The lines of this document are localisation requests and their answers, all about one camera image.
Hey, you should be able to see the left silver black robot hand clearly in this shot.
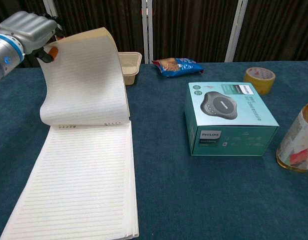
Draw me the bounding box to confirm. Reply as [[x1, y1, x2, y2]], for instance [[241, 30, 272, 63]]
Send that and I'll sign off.
[[0, 11, 66, 64]]

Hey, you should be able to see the cream spiral notepad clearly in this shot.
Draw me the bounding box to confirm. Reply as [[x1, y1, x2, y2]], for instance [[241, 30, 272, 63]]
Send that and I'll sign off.
[[0, 26, 140, 240]]

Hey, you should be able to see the beige disposable food container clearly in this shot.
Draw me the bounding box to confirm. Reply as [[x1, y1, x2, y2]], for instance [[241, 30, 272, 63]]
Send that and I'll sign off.
[[118, 51, 143, 86]]

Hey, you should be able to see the blue snack bag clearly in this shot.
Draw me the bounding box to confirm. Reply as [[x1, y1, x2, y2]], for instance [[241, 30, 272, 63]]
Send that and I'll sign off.
[[151, 57, 204, 78]]

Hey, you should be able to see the teal Philips speaker box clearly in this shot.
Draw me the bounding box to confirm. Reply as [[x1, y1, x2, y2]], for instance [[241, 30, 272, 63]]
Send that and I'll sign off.
[[184, 81, 280, 157]]

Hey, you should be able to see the blue felt table cloth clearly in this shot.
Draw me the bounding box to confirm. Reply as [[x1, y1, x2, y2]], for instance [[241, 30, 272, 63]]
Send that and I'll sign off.
[[0, 59, 308, 240]]

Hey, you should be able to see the yellow packing tape roll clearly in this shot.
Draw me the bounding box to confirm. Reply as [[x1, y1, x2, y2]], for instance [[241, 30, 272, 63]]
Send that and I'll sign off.
[[243, 67, 276, 95]]

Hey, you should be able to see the amber tea bottle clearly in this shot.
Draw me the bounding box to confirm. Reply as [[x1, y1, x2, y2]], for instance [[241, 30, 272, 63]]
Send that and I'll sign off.
[[276, 101, 308, 173]]

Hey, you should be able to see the white double partition post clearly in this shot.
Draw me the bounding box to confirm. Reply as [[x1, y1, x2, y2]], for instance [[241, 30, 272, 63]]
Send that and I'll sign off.
[[141, 0, 154, 65]]

